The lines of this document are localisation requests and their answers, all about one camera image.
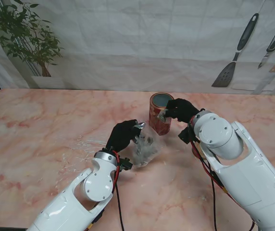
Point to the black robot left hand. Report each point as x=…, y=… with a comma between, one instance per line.
x=121, y=137

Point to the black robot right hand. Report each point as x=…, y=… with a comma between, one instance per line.
x=183, y=110

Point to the silver foil tea bag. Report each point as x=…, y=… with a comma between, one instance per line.
x=162, y=117

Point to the red floral tea canister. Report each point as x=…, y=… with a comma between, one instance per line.
x=161, y=127

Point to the clear plastic bag of tea bags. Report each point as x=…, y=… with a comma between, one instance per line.
x=147, y=150

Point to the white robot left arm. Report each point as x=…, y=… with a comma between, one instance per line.
x=72, y=204

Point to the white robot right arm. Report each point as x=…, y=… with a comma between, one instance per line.
x=243, y=173

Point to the black slotted spatula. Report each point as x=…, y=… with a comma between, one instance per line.
x=221, y=78

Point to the green leafy plant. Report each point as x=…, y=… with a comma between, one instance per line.
x=27, y=36

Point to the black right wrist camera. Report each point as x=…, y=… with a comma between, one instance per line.
x=186, y=135

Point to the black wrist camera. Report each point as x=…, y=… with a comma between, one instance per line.
x=186, y=135
x=126, y=164

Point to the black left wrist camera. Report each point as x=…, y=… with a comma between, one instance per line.
x=126, y=164

